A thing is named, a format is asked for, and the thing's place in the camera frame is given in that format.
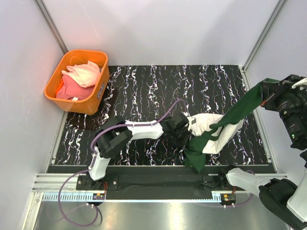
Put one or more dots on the orange garment in basket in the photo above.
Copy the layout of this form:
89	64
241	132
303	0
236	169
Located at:
59	86

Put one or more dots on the light pink folded shirt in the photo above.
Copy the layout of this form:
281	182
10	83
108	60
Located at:
85	75

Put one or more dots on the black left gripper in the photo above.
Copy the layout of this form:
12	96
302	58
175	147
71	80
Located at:
183	143

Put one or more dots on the white green raglan t-shirt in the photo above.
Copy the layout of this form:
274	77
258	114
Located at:
211	132

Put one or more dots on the dark pink folded shirt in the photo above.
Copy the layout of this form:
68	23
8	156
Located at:
71	90

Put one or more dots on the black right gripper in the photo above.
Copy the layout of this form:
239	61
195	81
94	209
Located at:
272	90

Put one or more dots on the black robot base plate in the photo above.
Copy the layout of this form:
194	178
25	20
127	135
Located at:
154	183

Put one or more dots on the aluminium rail frame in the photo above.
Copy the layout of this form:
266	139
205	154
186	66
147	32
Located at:
158	51

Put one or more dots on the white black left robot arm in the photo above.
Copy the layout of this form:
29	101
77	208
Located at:
114	135

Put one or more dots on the orange plastic laundry basket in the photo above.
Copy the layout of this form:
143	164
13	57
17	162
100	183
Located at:
76	57

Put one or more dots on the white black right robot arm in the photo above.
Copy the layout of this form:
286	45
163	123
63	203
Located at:
283	198

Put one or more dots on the black marble pattern mat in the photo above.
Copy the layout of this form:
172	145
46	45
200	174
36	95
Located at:
144	93

